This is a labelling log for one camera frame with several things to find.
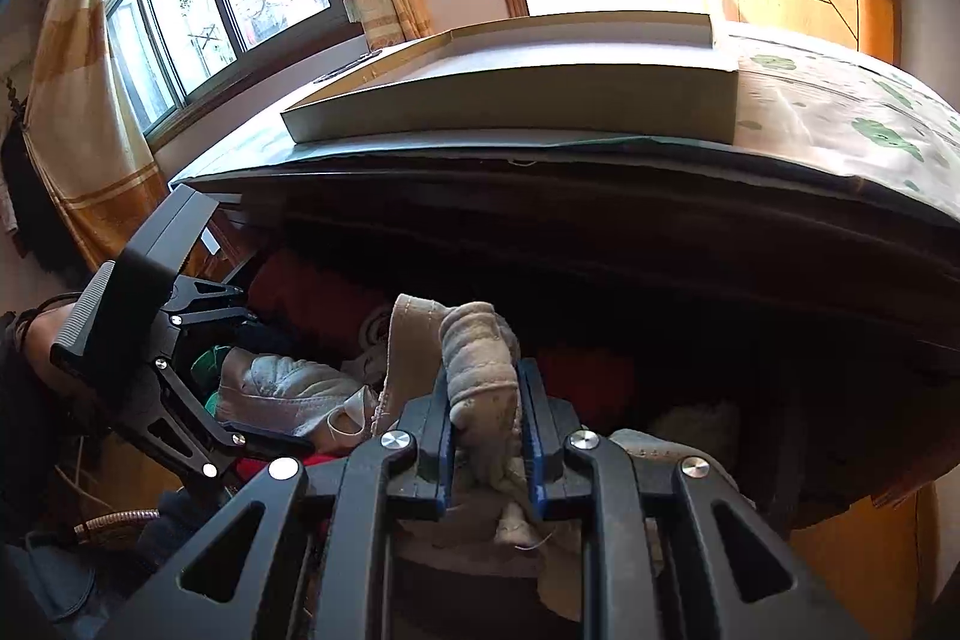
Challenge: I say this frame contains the white fuzzy cloth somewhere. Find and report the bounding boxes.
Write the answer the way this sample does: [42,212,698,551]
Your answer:
[649,404,740,461]

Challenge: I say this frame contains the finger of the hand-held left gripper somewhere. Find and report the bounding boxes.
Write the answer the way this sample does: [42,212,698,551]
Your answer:
[161,278,253,332]
[112,355,316,482]

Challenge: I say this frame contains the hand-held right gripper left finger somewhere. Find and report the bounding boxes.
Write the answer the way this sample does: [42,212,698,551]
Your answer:
[97,361,458,640]

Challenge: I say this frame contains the metal flexible hose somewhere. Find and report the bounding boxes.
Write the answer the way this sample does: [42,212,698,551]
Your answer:
[71,509,162,543]

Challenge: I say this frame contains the dark hanging garment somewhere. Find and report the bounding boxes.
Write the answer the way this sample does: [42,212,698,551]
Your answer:
[0,77,68,274]

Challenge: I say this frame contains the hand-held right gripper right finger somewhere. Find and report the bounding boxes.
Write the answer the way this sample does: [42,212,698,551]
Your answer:
[517,359,875,640]

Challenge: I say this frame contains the beige sock bundle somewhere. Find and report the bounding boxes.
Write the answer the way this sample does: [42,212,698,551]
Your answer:
[394,430,751,622]

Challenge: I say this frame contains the green cloth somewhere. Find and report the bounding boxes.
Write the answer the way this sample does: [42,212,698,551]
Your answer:
[187,346,241,416]

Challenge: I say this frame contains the cloud print tablecloth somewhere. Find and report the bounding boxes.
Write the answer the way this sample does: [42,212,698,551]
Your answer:
[169,32,960,229]

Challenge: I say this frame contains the off-white underwear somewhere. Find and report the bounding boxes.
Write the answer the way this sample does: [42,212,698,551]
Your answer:
[217,346,380,453]

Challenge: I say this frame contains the dark wooden drawer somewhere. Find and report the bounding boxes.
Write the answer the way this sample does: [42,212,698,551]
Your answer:
[217,220,938,536]

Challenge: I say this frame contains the dark wooden table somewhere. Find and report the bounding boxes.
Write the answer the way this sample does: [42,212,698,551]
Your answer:
[169,145,960,536]

